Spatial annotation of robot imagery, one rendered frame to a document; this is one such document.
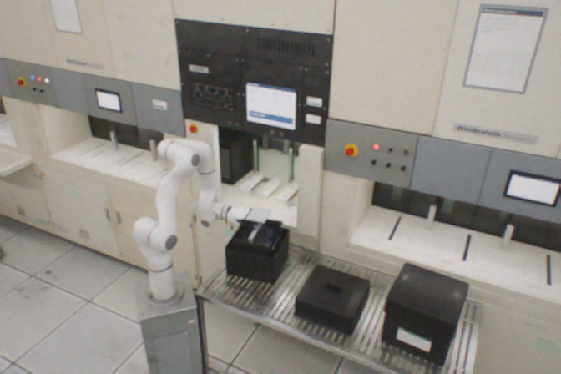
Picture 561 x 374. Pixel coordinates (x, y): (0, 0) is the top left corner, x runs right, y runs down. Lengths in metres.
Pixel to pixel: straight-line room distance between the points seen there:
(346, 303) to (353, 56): 1.12
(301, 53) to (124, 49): 1.12
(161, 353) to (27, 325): 1.38
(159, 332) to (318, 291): 0.80
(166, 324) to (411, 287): 1.17
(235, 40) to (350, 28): 0.59
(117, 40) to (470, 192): 2.06
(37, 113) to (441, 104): 2.77
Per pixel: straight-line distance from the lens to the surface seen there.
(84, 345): 3.36
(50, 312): 3.68
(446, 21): 2.02
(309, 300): 2.18
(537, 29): 2.00
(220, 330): 3.24
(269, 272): 2.35
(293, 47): 2.23
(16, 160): 4.00
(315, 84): 2.22
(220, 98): 2.51
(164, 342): 2.45
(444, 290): 2.13
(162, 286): 2.30
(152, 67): 2.75
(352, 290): 2.25
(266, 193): 2.88
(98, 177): 3.50
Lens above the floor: 2.36
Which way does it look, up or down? 29 degrees down
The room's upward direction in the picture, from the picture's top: straight up
